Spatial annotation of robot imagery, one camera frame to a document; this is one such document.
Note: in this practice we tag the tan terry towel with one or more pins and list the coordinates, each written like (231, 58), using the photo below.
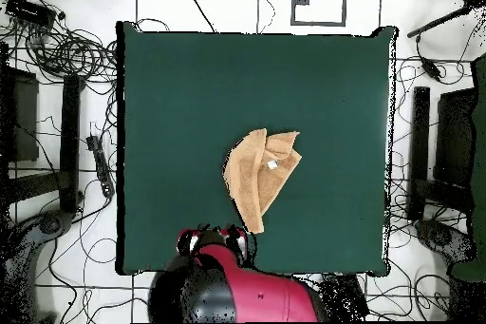
(246, 179)

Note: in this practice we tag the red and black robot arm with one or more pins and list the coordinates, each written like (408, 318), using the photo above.
(258, 293)

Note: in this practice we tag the dark flat panel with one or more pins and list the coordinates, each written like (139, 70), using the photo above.
(24, 118)
(455, 137)

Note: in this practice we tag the dark green table cloth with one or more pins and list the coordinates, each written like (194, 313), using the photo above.
(182, 111)

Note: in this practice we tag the black power strip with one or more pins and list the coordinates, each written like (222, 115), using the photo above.
(101, 168)

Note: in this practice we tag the black upright bar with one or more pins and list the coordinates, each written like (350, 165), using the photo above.
(420, 141)
(70, 141)

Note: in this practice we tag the dark round stand base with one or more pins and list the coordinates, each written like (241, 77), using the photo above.
(49, 223)
(440, 236)

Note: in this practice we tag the black power adapter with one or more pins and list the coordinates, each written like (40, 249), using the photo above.
(431, 67)

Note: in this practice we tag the green hanging cloth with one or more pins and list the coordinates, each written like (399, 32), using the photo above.
(479, 149)

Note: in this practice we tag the black tripod pole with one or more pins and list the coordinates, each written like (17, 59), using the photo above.
(436, 24)

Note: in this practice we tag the black electronics box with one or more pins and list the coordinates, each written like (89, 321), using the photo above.
(30, 11)

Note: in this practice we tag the grey square frame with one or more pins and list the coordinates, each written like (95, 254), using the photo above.
(319, 23)

